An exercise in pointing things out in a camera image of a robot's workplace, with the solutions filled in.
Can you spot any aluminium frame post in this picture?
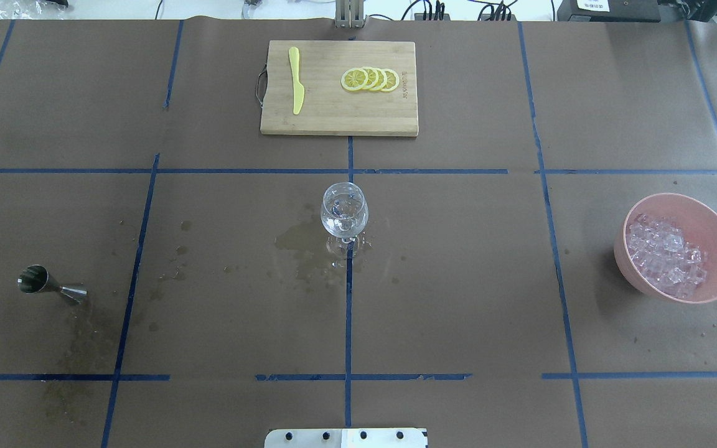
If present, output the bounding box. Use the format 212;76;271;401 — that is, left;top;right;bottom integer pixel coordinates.
335;0;367;29

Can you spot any black power box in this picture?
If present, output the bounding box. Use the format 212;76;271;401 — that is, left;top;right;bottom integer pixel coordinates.
556;1;661;23

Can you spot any bamboo cutting board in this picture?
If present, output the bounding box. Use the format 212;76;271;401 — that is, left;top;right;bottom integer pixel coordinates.
261;40;420;138

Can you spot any clear wine glass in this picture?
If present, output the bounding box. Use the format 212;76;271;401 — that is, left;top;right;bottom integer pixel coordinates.
321;182;369;254

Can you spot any yellow plastic knife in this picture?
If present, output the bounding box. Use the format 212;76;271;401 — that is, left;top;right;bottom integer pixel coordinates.
288;46;306;114

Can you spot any steel jigger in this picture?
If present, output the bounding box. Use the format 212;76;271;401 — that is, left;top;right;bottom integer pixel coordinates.
17;264;89;304

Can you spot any pile of ice cubes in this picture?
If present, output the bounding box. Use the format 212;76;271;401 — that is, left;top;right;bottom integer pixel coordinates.
626;213;709;299

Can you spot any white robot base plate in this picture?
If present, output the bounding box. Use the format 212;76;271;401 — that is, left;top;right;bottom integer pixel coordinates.
264;427;429;447

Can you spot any pink bowl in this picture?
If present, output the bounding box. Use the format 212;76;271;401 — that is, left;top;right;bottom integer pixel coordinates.
614;192;717;304

